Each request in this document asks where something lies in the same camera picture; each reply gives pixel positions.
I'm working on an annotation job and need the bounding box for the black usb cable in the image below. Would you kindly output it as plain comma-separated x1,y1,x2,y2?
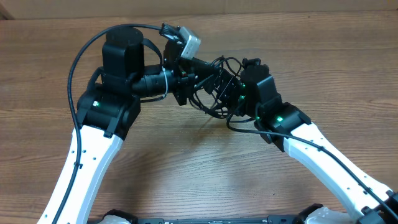
186,55,246,119

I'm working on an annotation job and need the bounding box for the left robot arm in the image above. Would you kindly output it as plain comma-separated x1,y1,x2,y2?
39,24,201,223

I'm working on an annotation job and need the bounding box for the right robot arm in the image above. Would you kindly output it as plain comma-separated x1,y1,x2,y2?
200,65,397,223

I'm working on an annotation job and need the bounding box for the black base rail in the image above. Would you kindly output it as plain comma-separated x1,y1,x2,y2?
93,203,355,224

